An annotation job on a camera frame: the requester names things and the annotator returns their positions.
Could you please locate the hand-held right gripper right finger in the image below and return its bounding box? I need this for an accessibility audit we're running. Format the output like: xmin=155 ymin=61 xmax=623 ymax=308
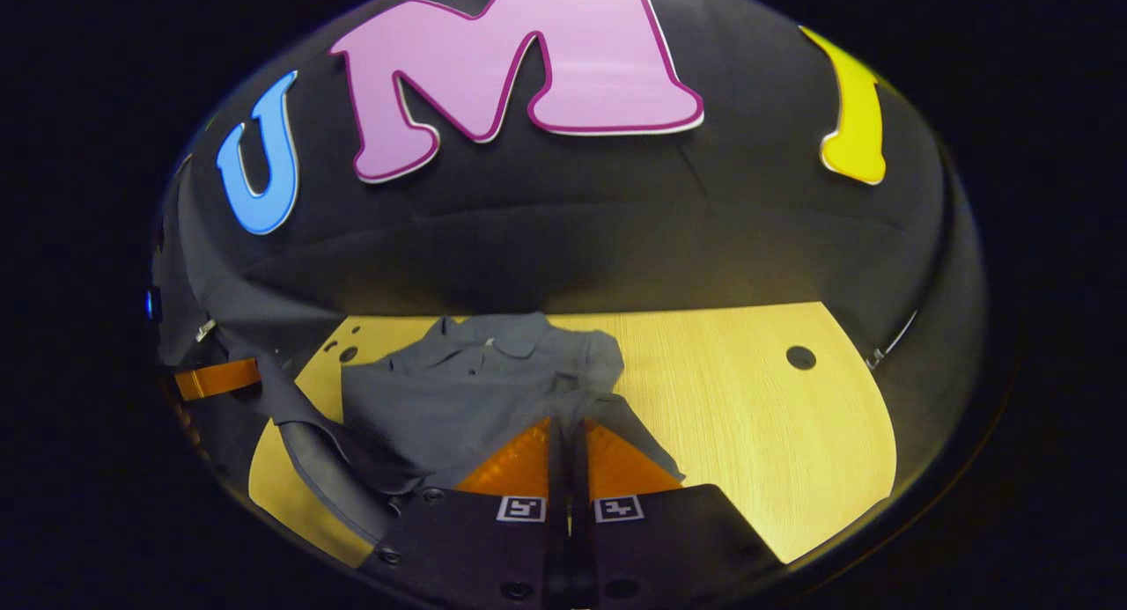
xmin=571 ymin=416 xmax=786 ymax=610

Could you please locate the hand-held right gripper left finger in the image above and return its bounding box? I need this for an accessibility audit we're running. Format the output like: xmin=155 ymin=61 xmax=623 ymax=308
xmin=359 ymin=416 xmax=571 ymax=610

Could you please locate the black backdrop cloth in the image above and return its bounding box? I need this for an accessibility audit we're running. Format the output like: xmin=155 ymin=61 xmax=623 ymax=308
xmin=148 ymin=0 xmax=989 ymax=523

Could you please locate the grey button shirt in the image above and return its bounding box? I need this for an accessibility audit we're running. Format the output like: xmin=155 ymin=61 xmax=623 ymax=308
xmin=210 ymin=311 xmax=688 ymax=546

